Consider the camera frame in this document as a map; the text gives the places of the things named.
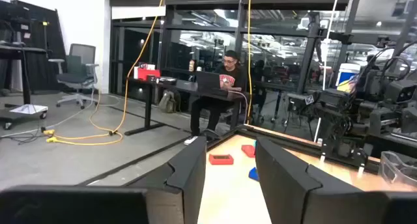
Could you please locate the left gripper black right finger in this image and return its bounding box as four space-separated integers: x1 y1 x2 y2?
255 136 417 224

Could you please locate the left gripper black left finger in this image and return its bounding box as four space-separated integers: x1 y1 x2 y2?
0 135 208 224

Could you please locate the dark blue digital clock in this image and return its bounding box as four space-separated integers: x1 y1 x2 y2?
248 167 261 182

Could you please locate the red digital clock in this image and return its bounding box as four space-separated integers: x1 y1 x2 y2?
241 145 257 158
208 154 235 166

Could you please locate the clear plastic tray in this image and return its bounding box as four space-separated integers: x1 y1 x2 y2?
379 151 417 188

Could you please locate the grey office chair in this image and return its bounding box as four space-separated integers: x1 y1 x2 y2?
48 43 100 110

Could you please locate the white and blue bucket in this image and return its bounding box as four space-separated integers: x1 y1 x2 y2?
335 63 361 94

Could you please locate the olive backpack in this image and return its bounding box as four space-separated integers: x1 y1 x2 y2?
158 89 182 114

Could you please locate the dark open laptop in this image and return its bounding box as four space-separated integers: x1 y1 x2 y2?
195 70 229 92

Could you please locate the person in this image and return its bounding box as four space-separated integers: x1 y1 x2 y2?
184 49 248 146

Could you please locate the red box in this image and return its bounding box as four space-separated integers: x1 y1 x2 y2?
136 67 161 81

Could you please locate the black curtain panel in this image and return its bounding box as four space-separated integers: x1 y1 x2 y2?
0 0 68 91

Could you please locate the black wheeled standing desk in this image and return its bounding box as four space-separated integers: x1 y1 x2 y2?
0 43 53 130

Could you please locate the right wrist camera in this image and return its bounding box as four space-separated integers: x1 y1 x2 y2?
386 79 417 104

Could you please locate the black aluminium table frame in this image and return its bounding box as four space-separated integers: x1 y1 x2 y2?
205 123 417 175

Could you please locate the white cable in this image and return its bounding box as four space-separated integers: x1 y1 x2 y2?
312 0 341 143

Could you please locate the yellow extension cable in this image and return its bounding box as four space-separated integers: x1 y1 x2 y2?
246 0 253 126
42 0 167 147

